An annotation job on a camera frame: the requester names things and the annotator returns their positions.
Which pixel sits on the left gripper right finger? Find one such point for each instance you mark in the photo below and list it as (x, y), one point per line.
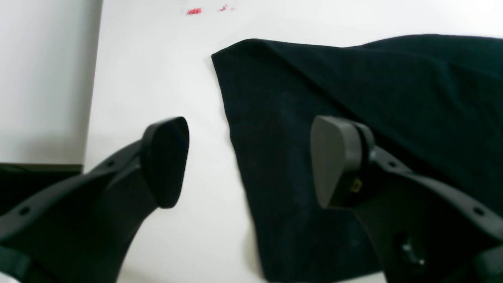
(341, 151)

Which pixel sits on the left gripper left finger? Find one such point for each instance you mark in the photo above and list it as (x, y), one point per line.
(164, 149)

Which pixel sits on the black t-shirt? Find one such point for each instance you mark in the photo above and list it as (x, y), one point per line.
(432, 101)

